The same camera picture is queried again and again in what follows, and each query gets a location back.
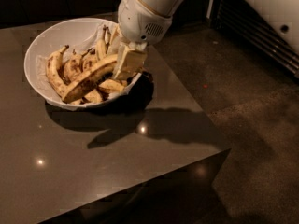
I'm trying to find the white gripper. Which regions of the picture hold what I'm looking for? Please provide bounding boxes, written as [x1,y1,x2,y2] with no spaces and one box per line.
[107,0,172,80]

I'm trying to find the dark cabinet fronts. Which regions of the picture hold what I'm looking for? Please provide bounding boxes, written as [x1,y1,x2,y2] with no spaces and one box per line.
[0,0,213,30]

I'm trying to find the left curved spotted banana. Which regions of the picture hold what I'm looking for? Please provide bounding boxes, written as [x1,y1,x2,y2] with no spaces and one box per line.
[46,45,69,97]

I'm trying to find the upright banana at back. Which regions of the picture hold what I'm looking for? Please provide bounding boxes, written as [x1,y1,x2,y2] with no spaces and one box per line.
[95,25,110,60]

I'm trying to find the bottom short banana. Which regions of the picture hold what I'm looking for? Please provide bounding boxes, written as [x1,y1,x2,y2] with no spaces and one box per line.
[84,89,103,104]

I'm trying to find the right banana with dark tip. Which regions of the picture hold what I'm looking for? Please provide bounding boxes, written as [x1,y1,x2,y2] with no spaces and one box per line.
[98,79,124,93]

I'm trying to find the dark slatted radiator grille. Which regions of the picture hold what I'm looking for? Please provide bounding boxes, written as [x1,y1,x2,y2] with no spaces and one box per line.
[210,0,299,75]

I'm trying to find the large top banana with sticker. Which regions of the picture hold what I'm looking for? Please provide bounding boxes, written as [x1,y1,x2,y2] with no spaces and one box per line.
[62,54,118,104]

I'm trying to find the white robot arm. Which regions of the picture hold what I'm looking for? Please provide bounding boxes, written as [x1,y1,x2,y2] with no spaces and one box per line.
[118,0,299,74]

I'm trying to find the white round bowl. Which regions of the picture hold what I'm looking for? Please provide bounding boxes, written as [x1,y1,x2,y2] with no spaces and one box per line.
[23,17,144,111]

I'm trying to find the small hidden banana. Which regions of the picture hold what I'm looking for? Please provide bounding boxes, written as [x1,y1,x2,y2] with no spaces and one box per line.
[82,49,97,71]

